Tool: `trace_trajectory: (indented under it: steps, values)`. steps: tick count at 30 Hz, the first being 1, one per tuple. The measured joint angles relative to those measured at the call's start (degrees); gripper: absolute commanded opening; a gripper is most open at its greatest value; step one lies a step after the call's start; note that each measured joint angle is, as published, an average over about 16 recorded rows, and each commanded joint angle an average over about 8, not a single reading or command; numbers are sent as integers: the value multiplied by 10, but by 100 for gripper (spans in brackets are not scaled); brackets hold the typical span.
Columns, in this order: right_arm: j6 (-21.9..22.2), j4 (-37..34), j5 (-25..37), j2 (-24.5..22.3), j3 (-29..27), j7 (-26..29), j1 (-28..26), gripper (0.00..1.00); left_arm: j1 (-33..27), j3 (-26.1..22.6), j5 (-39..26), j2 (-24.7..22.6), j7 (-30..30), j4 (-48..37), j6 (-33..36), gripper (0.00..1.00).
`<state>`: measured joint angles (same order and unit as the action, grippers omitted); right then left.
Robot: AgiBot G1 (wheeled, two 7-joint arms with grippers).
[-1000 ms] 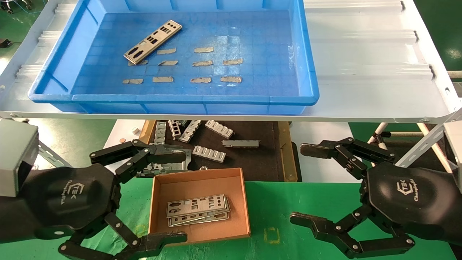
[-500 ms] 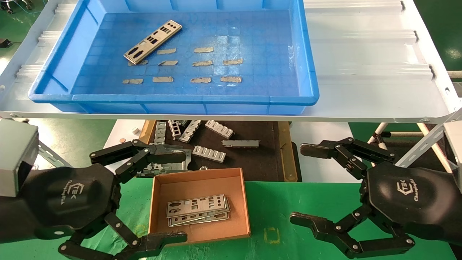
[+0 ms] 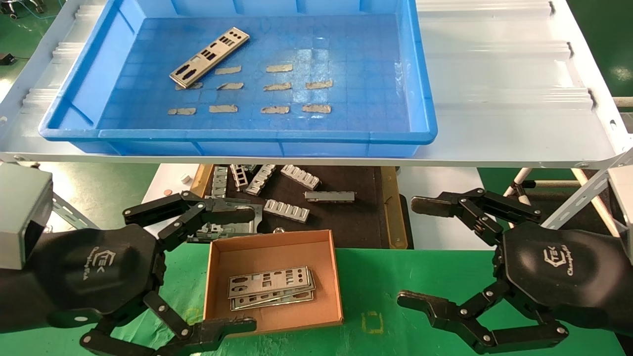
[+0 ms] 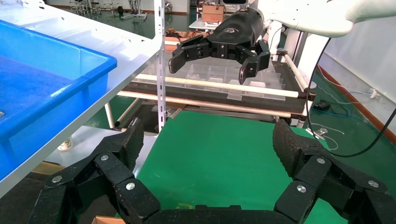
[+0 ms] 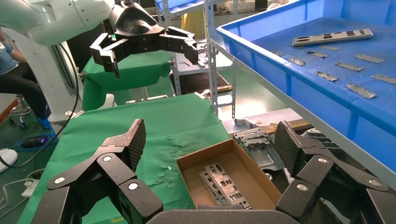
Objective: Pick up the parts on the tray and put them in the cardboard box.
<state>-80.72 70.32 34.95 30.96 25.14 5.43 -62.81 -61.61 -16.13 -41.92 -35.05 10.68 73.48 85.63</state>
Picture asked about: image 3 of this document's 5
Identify plain grey metal bar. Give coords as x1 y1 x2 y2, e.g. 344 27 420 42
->
304 191 356 203

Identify black office chair base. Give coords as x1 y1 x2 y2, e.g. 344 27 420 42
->
0 0 46 19

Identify white pipe rack frame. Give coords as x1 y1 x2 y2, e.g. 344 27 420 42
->
499 167 621 238

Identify grey slotted metal bracket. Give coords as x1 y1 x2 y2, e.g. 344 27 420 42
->
245 165 276 196
230 165 249 192
212 166 228 198

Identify ribbed grey metal bracket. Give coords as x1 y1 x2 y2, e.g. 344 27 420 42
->
280 165 321 191
263 199 311 223

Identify green table cloth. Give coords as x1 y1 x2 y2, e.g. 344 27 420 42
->
0 240 629 356

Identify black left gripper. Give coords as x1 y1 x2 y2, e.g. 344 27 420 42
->
27 190 258 356

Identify white metal shelf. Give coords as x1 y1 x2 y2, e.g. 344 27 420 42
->
0 0 633 171

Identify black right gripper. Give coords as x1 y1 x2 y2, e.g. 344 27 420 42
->
397 188 633 355

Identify blue plastic tray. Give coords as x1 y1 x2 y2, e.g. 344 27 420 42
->
38 0 438 158

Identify brown cardboard box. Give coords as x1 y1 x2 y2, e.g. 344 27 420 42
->
203 229 344 338

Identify perforated white shelf brace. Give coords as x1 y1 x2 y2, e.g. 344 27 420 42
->
542 148 633 229
49 192 99 231

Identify large grey metal plate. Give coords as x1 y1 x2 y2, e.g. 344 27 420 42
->
188 197 263 243

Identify dark tray with wooden frame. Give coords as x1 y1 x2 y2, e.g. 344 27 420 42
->
190 165 409 250

